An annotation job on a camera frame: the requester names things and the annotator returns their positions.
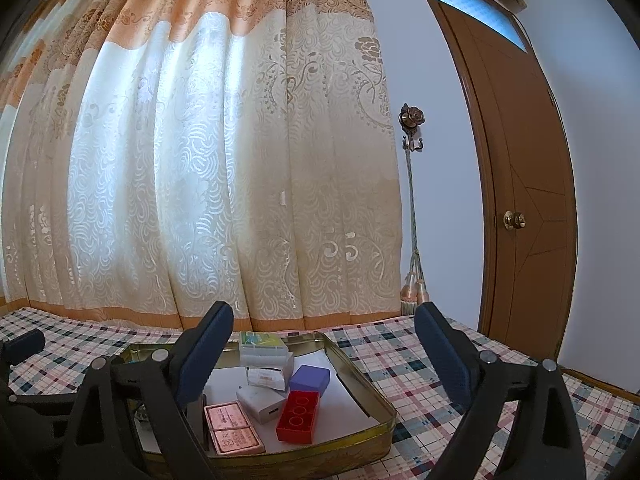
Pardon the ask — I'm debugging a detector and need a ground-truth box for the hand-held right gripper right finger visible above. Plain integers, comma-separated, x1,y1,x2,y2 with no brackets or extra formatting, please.
414,301,587,480

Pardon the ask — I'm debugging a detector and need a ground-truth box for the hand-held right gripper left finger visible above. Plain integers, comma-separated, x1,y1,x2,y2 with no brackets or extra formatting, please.
59,300,236,480

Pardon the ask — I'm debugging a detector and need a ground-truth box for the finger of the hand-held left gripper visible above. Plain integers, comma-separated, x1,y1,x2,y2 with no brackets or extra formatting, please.
0,330,47,367

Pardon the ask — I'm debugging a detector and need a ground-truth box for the clear plastic case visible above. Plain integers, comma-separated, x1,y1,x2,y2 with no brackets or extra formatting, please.
238,331,290,367

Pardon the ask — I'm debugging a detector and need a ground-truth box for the white box with red label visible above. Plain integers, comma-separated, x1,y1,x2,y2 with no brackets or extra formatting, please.
246,352,295,392

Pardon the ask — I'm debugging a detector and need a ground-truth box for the white charger plug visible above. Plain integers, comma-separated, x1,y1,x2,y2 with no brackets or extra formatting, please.
236,385,288,423

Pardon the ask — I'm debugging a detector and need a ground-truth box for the rose gold case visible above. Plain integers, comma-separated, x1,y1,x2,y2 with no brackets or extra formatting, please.
203,402,266,457

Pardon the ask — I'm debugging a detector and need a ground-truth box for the purple block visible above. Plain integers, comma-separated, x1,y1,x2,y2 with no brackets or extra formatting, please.
289,364,332,395

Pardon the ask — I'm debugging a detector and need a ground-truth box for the gold tin tray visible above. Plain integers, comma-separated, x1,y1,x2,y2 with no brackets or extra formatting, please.
112,331,398,476

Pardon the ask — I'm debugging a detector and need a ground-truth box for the plaid bed sheet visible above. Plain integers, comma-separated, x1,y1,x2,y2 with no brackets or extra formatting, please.
0,307,640,480

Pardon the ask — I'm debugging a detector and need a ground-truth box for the red toy brick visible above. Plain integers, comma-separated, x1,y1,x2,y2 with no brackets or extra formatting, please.
275,389,321,445

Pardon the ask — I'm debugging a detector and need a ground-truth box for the white paper sheet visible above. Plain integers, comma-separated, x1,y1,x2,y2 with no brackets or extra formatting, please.
202,347,373,456

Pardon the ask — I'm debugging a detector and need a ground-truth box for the cream patterned curtain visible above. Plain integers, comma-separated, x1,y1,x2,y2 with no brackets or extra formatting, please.
0,0,406,331

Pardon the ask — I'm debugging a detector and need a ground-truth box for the brown wooden door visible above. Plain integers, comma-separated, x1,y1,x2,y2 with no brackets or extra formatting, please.
405,0,578,366

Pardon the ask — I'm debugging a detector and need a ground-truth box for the frosted door transom window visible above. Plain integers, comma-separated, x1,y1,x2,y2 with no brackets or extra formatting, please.
417,0,531,53

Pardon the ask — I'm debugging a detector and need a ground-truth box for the curtain tieback rope with tassels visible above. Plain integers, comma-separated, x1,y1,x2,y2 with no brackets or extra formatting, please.
398,150,432,316

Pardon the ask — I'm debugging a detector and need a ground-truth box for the bronze rose wall hook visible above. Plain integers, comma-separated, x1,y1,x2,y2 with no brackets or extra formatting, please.
397,103,428,153

